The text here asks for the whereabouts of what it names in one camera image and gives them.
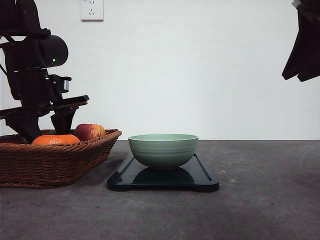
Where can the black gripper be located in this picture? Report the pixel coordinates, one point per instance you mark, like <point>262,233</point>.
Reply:
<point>39,92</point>

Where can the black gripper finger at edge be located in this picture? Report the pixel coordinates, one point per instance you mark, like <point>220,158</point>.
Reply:
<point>304,59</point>

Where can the green ceramic bowl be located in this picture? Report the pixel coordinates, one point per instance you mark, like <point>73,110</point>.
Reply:
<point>163,149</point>

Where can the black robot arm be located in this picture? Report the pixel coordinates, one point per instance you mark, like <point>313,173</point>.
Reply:
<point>24,44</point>

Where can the brown wicker basket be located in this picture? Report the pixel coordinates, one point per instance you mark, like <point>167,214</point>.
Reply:
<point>46,166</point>

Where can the orange tangerine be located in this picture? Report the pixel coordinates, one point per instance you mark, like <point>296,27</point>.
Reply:
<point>55,139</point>

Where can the dark purple fruit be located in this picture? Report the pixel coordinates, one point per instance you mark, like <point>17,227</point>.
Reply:
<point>16,138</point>

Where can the red yellow apple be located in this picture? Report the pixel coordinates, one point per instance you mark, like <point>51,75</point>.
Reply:
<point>87,131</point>

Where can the dark blue rectangular tray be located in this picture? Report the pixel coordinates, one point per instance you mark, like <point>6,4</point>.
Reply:
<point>136,176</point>

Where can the white wall socket left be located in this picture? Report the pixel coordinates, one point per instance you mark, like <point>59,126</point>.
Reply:
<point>91,11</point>

